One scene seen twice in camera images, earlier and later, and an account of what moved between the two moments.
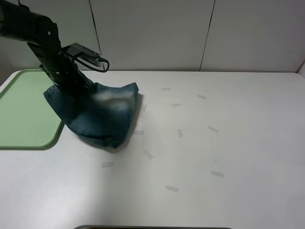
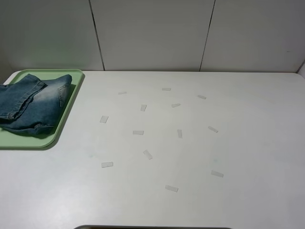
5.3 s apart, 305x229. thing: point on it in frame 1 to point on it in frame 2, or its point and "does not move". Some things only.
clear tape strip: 213,129 does not move
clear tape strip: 148,154 does not move
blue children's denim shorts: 100,114 to 32,106
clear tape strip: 138,132 does not move
